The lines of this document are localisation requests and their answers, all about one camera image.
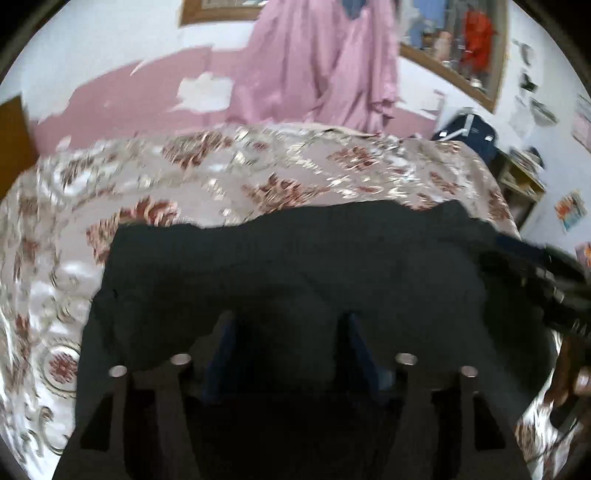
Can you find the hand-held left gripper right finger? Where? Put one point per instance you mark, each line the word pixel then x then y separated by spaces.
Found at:
pixel 364 360

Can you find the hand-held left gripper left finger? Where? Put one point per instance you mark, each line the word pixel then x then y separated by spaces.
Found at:
pixel 224 357

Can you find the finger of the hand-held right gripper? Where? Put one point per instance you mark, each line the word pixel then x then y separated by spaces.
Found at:
pixel 505 258

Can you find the black garment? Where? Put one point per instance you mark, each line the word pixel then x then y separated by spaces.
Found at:
pixel 295 258

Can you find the person's right hand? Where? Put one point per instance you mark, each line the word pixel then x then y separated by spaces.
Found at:
pixel 568 374

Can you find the cream wooden shelf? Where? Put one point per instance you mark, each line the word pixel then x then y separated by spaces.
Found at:
pixel 524 184

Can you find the dark blue bag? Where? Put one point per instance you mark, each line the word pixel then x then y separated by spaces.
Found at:
pixel 471 134

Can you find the wooden framed mirror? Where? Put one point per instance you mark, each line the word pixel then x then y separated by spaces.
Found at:
pixel 496 87

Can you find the floral bedspread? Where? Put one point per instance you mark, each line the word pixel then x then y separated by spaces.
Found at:
pixel 138 175

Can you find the pink curtain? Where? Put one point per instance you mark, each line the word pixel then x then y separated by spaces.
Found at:
pixel 314 69

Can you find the wooden door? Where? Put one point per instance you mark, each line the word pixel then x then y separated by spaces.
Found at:
pixel 16 143

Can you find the wooden framed picture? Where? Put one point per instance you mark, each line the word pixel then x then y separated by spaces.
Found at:
pixel 217 16

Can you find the colourful wall poster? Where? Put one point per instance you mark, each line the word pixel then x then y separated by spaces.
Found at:
pixel 570 212

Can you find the pink wall poster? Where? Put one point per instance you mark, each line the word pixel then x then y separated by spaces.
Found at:
pixel 582 124

